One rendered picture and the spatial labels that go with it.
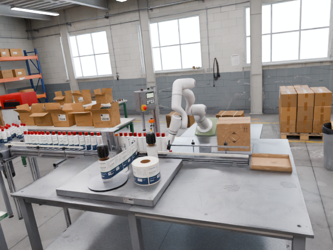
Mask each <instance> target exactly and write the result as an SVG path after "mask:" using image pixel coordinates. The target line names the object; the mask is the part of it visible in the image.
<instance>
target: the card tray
mask: <svg viewBox="0 0 333 250"><path fill-rule="evenodd" d="M251 170H266V171H283V172H292V163H291V159H290V155H289V154H269V153H252V161H251Z"/></svg>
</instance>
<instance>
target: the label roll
mask: <svg viewBox="0 0 333 250"><path fill-rule="evenodd" d="M132 168H133V175H134V182H135V183H136V184H137V185H141V186H148V185H153V184H155V183H157V182H158V181H159V180H160V179H161V174H160V165H159V159H158V158H157V157H153V156H145V157H140V158H137V159H135V160H134V161H133V162H132Z"/></svg>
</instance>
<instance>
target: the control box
mask: <svg viewBox="0 0 333 250"><path fill-rule="evenodd" d="M147 92H154V90H153V89H152V90H147V89H146V90H143V91H134V97H135V105H136V111H137V112H145V111H150V110H154V109H156V103H152V104H147V101H146V100H151V99H155V95H154V98H148V99H147V98H146V93H147ZM144 106H147V109H146V110H144V109H143V107H144Z"/></svg>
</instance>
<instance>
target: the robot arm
mask: <svg viewBox="0 0 333 250"><path fill-rule="evenodd" d="M195 85H196V81H195V80H194V79H193V78H184V79H177V80H176V81H175V82H174V83H173V86H172V101H171V108H172V110H174V111H176V112H178V113H179V114H180V115H181V117H182V118H181V117H180V116H177V115H173V116H172V118H171V122H170V126H169V130H168V132H169V135H168V137H167V140H166V143H168V145H167V150H170V148H171V145H172V143H173V142H174V139H175V135H176V134H177V133H178V129H179V128H180V129H186V128H187V124H188V117H187V115H189V116H194V119H195V121H196V122H197V129H198V131H199V132H208V131H209V130H210V129H211V128H212V125H213V124H212V121H211V120H210V119H207V118H206V117H205V114H206V111H207V108H206V106H205V105H203V104H197V105H193V104H194V102H195V96H194V94H193V92H192V91H191V90H189V89H192V88H194V87H195ZM182 95H183V96H184V98H185V100H186V108H185V111H184V110H183V109H182V107H181V98H182ZM181 119H182V120H181Z"/></svg>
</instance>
